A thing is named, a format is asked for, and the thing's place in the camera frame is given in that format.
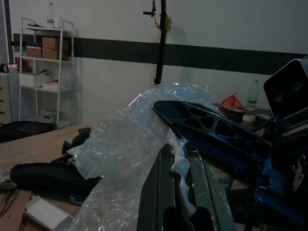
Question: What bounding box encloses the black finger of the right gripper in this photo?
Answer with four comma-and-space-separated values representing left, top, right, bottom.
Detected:
152, 100, 273, 160
192, 141, 267, 180

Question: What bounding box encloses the white drawer cabinet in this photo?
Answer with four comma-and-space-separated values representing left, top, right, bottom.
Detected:
0, 72, 13, 125

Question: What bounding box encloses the white open box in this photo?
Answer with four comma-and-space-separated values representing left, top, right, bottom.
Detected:
19, 71, 50, 88

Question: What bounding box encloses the white flat box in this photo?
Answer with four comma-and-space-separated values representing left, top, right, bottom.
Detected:
24, 197, 74, 231

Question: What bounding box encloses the black fabric bag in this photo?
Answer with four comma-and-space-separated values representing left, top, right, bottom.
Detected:
9, 161, 103, 193

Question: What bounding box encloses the brown cardboard box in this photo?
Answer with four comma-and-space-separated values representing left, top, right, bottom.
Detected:
42, 37, 60, 49
26, 46, 43, 58
41, 48, 59, 60

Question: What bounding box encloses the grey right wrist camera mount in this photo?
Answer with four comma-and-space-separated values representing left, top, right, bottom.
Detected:
263, 58, 308, 120

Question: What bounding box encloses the white metal shelf unit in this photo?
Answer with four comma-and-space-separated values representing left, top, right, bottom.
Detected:
18, 16, 76, 125

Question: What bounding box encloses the red plastic bag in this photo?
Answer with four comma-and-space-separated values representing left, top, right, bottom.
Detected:
220, 92, 244, 109

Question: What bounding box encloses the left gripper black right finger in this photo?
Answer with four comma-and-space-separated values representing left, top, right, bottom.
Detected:
184, 142, 238, 231

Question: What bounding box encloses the yellow cord on pole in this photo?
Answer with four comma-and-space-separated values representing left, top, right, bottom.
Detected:
154, 13, 173, 32

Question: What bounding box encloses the small white box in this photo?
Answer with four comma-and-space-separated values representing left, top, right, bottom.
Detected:
39, 110, 58, 121

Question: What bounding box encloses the clear plastic water bottle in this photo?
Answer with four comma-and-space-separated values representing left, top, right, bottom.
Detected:
46, 1, 55, 28
245, 80, 259, 115

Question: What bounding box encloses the clear plastic bubble wrap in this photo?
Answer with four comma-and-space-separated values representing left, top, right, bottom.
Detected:
66, 81, 212, 231

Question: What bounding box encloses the black stand pole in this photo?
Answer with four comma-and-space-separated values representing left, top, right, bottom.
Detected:
142, 0, 173, 85

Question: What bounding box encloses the brown cardboard sheet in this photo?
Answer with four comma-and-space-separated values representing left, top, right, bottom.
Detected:
0, 189, 33, 231

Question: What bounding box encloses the black cloth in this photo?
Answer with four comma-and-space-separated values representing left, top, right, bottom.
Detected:
62, 128, 93, 156

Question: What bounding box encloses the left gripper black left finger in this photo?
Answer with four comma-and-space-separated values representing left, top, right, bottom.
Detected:
136, 143, 178, 231

